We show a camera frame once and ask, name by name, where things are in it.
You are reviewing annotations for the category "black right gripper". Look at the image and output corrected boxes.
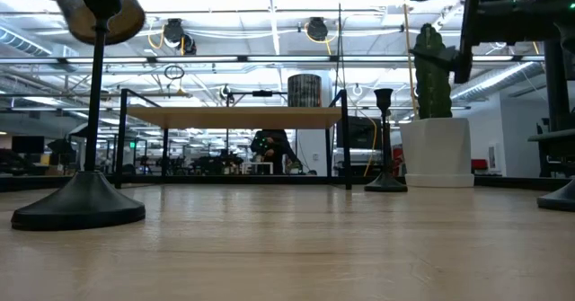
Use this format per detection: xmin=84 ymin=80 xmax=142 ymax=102
xmin=410 ymin=0 xmax=575 ymax=85

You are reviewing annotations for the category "dark-label red wax candle jar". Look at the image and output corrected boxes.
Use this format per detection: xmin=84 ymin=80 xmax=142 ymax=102
xmin=287 ymin=73 xmax=323 ymax=109

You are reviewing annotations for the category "black candlestick holder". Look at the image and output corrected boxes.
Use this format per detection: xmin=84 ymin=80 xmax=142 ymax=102
xmin=363 ymin=87 xmax=409 ymax=193
xmin=535 ymin=189 xmax=575 ymax=213
xmin=10 ymin=0 xmax=146 ymax=233

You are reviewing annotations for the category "green cactus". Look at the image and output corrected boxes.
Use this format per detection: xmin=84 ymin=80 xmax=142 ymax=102
xmin=411 ymin=22 xmax=454 ymax=120

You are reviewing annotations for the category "white hexagonal plant pot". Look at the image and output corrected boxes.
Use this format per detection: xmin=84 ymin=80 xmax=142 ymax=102
xmin=399 ymin=117 xmax=476 ymax=189

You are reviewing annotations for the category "black television screen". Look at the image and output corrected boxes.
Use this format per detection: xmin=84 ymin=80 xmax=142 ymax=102
xmin=335 ymin=115 xmax=384 ymax=150

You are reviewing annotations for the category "dark computer monitor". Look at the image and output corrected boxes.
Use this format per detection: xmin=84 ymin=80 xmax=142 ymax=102
xmin=11 ymin=135 xmax=46 ymax=155

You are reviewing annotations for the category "long ceiling light bar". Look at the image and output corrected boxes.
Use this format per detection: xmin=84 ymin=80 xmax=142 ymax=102
xmin=0 ymin=54 xmax=547 ymax=65

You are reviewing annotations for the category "black gantry bar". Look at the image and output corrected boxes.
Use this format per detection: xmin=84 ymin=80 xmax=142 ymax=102
xmin=218 ymin=84 xmax=289 ymax=110

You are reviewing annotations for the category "person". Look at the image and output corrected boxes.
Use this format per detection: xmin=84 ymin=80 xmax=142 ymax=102
xmin=249 ymin=128 xmax=298 ymax=176

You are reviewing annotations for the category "small white table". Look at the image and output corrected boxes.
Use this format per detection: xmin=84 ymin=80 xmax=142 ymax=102
xmin=241 ymin=160 xmax=275 ymax=175

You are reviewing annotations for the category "yellow hanging cable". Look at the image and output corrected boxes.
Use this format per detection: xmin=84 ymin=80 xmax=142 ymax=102
xmin=400 ymin=0 xmax=421 ymax=119

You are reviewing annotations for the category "black ceiling cable reel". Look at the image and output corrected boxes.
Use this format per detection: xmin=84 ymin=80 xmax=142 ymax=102
xmin=306 ymin=16 xmax=330 ymax=42
xmin=161 ymin=17 xmax=198 ymax=56

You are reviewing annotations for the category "yellow drooping cable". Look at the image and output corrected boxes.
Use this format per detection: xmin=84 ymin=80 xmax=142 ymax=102
xmin=354 ymin=107 xmax=379 ymax=177

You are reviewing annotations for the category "black hanging cable ring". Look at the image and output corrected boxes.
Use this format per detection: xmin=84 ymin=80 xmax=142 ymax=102
xmin=163 ymin=64 xmax=186 ymax=81

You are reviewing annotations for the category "wooden shelf with black frame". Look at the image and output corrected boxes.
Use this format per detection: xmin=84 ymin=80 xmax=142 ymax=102
xmin=113 ymin=87 xmax=353 ymax=191

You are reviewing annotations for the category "black aluminium frame rail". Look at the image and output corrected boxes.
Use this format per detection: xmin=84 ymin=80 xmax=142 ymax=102
xmin=0 ymin=173 xmax=575 ymax=193

